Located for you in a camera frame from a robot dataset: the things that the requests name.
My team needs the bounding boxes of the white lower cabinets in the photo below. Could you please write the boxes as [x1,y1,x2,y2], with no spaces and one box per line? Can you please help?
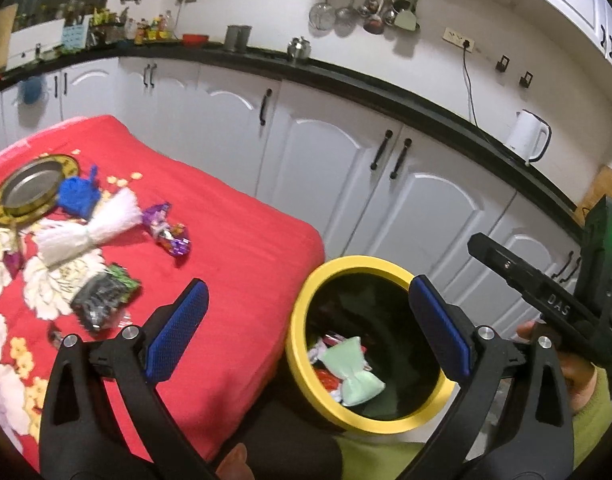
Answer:
[0,57,587,357]

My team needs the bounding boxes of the white wall socket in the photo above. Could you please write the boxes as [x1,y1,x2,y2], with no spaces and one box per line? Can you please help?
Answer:
[443,27,476,52]

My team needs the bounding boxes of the row of condiment bottles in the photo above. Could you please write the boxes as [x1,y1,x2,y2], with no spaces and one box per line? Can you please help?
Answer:
[88,7,179,46]

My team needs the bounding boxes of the black green snack packet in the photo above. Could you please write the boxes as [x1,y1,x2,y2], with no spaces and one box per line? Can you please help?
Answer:
[70,262,141,336]

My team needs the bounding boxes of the person's dark pants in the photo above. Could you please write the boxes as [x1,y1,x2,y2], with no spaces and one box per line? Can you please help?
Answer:
[246,400,345,480]

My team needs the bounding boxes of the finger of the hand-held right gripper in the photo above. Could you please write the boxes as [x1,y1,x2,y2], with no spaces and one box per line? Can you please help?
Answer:
[467,232,548,307]

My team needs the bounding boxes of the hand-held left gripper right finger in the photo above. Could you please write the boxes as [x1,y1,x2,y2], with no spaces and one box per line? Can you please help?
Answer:
[401,275,574,480]

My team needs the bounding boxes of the red floral blanket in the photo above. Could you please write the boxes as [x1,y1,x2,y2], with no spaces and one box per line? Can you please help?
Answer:
[0,115,327,461]

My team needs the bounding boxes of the round gold-rimmed metal tray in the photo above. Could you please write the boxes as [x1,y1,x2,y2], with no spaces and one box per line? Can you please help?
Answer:
[0,154,84,231]

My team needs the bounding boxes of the person's right hand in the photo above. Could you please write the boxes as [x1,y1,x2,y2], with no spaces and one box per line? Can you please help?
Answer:
[515,322,598,414]

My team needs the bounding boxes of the light green spatula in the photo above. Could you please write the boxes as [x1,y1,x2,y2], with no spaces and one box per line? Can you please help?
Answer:
[393,0,421,32]

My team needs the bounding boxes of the white yarn bundle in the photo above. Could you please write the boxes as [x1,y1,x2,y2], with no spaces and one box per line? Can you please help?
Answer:
[33,192,143,266]

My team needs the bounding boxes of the black power cable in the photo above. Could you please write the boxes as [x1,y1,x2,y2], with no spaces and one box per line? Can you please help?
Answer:
[461,50,480,126]

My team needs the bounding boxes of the person's right forearm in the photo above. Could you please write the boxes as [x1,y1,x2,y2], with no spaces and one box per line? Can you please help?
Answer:
[571,366,612,469]

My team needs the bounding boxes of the black ladle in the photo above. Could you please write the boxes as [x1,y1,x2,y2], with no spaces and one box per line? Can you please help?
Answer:
[383,0,412,24]

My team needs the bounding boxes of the white electric kettle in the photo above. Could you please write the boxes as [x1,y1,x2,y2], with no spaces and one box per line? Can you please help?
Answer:
[506,109,552,166]

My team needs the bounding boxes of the light blue utensil holder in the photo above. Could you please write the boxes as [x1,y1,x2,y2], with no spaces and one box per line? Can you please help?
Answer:
[60,15,94,51]

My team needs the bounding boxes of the yellow trash bin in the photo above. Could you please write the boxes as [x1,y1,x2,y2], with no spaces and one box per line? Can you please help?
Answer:
[286,256,460,434]

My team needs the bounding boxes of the red ladle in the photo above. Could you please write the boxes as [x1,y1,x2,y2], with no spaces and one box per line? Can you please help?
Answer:
[363,0,387,35]

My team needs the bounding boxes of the red plastic bag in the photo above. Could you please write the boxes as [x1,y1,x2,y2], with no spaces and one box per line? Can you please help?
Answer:
[313,331,369,394]

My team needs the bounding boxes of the small steel teapot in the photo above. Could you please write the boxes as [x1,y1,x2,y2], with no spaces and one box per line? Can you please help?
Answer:
[287,36,313,59]

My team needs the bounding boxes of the blue yarn bundle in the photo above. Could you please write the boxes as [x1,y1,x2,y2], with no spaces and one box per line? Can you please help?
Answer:
[57,165,104,221]

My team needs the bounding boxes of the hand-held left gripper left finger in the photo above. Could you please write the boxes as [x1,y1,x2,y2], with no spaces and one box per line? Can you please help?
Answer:
[40,279,219,480]

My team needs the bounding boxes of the person's left hand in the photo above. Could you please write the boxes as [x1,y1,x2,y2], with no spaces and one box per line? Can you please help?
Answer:
[216,442,249,480]

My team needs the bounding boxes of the light green cloth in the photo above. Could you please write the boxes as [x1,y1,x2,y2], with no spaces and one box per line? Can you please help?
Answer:
[318,336,386,407]

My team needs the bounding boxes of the grey metal canister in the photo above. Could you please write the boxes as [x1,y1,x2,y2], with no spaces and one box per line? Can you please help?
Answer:
[224,25,249,54]

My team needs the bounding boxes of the wooden cutting board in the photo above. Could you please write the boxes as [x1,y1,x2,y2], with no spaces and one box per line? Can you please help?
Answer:
[0,4,19,69]

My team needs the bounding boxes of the wooden panel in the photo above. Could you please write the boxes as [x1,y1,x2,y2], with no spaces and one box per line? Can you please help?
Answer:
[581,165,612,222]

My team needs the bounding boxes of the person's green top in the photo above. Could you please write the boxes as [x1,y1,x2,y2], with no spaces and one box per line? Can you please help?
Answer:
[331,434,437,480]

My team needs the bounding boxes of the black kitchen countertop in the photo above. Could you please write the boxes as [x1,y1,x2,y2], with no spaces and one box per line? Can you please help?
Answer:
[0,42,593,227]

